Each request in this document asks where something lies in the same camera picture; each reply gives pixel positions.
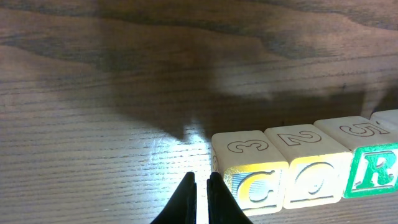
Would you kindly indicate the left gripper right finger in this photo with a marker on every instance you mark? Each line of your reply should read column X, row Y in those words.
column 222, row 207

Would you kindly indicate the green R block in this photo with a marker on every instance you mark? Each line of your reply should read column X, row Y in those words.
column 374, row 166

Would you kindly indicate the blue L block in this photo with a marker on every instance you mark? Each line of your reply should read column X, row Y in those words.
column 388, row 119

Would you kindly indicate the yellow C block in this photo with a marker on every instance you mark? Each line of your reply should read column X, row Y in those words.
column 253, row 169

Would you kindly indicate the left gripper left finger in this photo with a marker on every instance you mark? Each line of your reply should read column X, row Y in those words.
column 182, row 206

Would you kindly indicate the yellow O block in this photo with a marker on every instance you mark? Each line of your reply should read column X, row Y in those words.
column 318, row 165

